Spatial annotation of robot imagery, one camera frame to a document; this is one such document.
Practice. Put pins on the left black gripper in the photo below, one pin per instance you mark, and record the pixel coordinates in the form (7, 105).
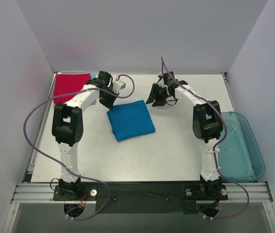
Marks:
(106, 97)

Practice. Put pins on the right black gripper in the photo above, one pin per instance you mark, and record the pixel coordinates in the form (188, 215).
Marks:
(163, 91)

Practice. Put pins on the blue t shirt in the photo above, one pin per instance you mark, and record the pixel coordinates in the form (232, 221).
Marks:
(130, 120)

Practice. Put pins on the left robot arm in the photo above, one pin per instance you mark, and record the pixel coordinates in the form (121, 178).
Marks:
(68, 126)

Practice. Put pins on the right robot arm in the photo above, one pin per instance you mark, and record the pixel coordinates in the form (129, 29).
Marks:
(207, 124)

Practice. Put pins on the folded light teal t shirt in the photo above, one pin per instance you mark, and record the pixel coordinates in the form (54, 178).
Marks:
(93, 77)

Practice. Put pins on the folded red t shirt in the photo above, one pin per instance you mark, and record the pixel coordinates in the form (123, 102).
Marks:
(69, 83)

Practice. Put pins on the translucent blue plastic bin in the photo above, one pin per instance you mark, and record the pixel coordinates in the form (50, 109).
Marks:
(240, 158)

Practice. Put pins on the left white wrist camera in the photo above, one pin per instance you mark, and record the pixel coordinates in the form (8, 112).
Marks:
(117, 86)

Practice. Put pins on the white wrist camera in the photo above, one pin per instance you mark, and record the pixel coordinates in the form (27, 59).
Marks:
(161, 82)
(117, 86)

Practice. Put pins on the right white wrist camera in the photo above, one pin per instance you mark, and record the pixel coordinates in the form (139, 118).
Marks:
(161, 82)

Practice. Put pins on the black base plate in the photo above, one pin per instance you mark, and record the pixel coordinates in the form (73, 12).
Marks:
(144, 197)

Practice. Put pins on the aluminium frame rail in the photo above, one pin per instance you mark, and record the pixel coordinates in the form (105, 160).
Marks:
(41, 193)

